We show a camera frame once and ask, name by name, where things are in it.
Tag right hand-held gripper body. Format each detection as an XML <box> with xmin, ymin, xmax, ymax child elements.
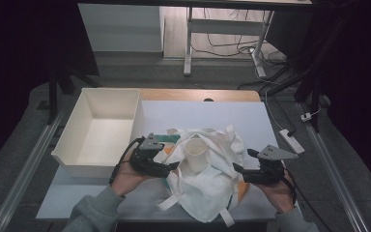
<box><xmin>243</xmin><ymin>144</ymin><xmax>300</xmax><ymax>186</ymax></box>

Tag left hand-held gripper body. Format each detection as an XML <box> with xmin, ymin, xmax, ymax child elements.
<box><xmin>128</xmin><ymin>132</ymin><xmax>166</xmax><ymax>178</ymax></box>

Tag white paper cup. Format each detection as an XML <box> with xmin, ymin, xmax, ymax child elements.
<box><xmin>185</xmin><ymin>138</ymin><xmax>210</xmax><ymax>173</ymax></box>

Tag white patterned tote bag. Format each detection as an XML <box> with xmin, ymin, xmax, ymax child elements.
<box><xmin>157</xmin><ymin>124</ymin><xmax>250</xmax><ymax>227</ymax></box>

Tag white plastic storage box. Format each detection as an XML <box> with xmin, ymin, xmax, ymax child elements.
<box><xmin>50</xmin><ymin>87</ymin><xmax>145</xmax><ymax>179</ymax></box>

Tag person's left hand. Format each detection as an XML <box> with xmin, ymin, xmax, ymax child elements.
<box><xmin>110</xmin><ymin>151</ymin><xmax>157</xmax><ymax>197</ymax></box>

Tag person's right hand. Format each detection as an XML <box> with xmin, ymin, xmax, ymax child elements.
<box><xmin>254</xmin><ymin>170</ymin><xmax>296</xmax><ymax>215</ymax></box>

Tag white power strip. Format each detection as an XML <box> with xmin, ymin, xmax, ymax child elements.
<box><xmin>278</xmin><ymin>129</ymin><xmax>306</xmax><ymax>156</ymax></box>

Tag white table sheet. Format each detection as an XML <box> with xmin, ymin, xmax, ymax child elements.
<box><xmin>36</xmin><ymin>100</ymin><xmax>303</xmax><ymax>220</ymax></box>

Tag black stand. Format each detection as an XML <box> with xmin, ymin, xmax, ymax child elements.
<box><xmin>264</xmin><ymin>0</ymin><xmax>361</xmax><ymax>133</ymax></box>
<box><xmin>46</xmin><ymin>62</ymin><xmax>100</xmax><ymax>126</ymax></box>

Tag white cabinet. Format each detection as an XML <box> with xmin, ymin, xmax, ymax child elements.
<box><xmin>77</xmin><ymin>3</ymin><xmax>165</xmax><ymax>54</ymax></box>

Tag right hand-held gripper black cable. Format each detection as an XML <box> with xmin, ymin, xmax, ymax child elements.
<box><xmin>281</xmin><ymin>167</ymin><xmax>299</xmax><ymax>207</ymax></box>

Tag aluminium rail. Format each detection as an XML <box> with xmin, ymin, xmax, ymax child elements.
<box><xmin>0</xmin><ymin>107</ymin><xmax>66</xmax><ymax>232</ymax></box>
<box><xmin>298</xmin><ymin>102</ymin><xmax>370</xmax><ymax>232</ymax></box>

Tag tangled floor cables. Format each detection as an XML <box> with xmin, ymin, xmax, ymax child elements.
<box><xmin>191</xmin><ymin>8</ymin><xmax>288</xmax><ymax>66</ymax></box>

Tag white metal desk frame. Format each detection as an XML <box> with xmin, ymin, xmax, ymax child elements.
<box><xmin>183</xmin><ymin>6</ymin><xmax>275</xmax><ymax>78</ymax></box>

